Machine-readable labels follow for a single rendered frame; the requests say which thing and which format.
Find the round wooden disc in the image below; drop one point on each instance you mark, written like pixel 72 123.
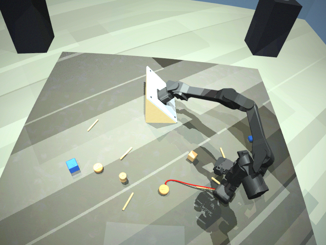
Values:
pixel 98 167

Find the tan round wooden button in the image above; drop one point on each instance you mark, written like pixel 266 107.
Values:
pixel 163 189

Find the small wooden cylinder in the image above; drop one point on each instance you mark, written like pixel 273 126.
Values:
pixel 123 177

